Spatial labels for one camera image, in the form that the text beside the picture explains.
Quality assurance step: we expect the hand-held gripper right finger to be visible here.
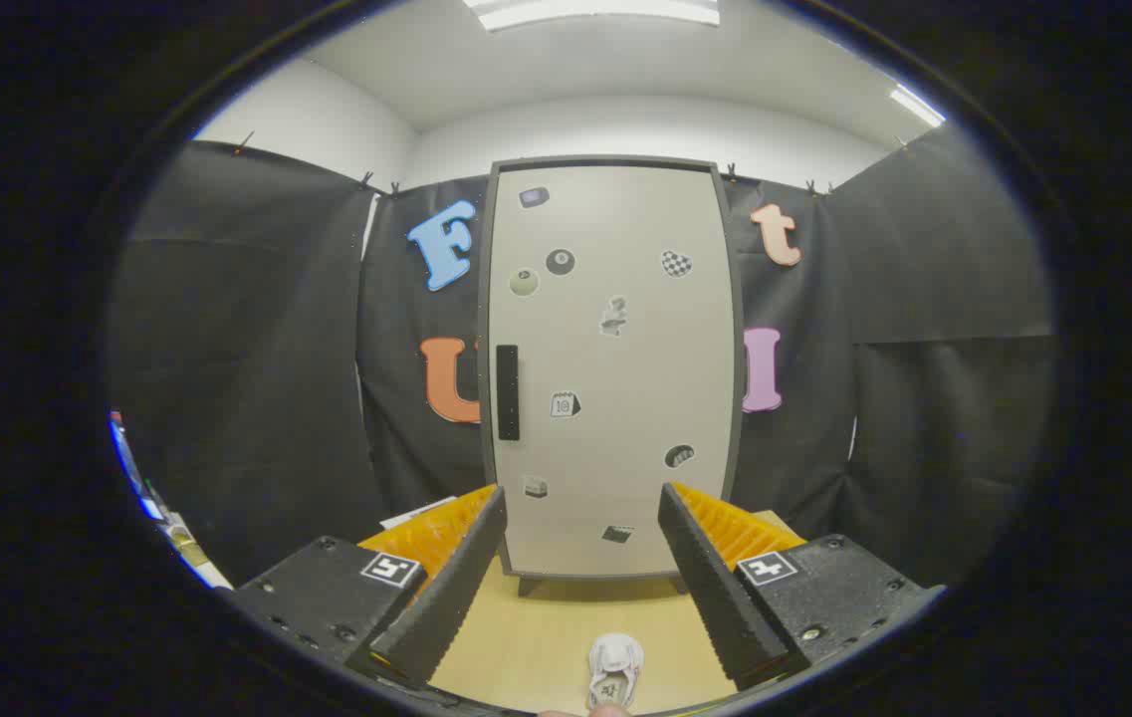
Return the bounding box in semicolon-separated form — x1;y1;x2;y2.
658;482;947;692

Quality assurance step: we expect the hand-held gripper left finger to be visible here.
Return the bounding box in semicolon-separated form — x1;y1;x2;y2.
227;485;509;690

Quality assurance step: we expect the white sneaker shoe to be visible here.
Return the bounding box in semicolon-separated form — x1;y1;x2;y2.
587;633;645;712

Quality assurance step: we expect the printed paper booklet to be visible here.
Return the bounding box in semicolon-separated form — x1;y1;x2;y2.
379;495;457;531

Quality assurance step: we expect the blue white object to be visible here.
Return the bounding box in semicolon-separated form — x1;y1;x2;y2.
110;408;233;591

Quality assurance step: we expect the black backdrop cloth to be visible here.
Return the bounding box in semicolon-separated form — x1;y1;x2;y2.
108;124;1059;589

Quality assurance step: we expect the small ceiling light panel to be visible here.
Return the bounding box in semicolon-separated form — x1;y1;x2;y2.
889;85;947;128

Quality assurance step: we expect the long ceiling light panel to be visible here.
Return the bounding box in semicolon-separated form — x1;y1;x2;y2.
463;0;721;31

